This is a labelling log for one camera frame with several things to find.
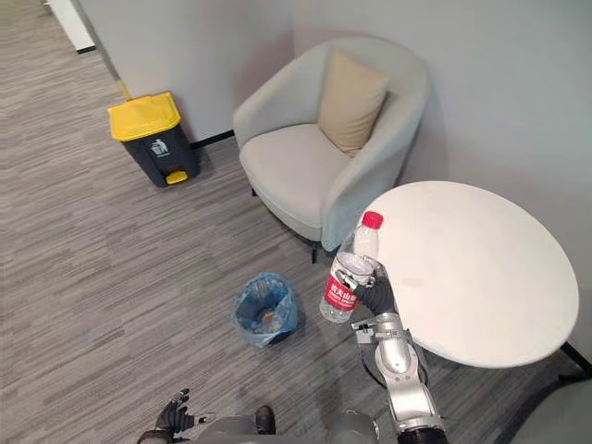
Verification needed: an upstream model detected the beige cushion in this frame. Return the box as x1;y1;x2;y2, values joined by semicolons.
316;47;390;158

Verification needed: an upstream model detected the small bin with blue bag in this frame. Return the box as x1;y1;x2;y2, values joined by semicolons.
230;271;300;351

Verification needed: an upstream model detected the silver robot body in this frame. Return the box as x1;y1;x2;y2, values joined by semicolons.
191;406;385;444

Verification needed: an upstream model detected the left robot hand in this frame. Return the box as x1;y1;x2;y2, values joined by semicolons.
154;388;195;437

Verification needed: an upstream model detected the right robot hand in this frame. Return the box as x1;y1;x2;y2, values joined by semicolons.
334;262;398;320

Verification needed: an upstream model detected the dark robot foot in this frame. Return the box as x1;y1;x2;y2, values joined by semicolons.
254;405;277;436

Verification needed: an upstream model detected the round white tea table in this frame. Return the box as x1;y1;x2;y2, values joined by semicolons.
359;180;592;385

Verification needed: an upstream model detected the light grey armchair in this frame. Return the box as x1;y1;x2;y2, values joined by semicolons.
232;36;432;265

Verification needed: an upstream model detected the grey trash can yellow lid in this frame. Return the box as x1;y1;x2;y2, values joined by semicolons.
107;91;202;189

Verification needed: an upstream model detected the clear plastic bottle red label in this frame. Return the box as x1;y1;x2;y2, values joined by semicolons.
318;210;385;324

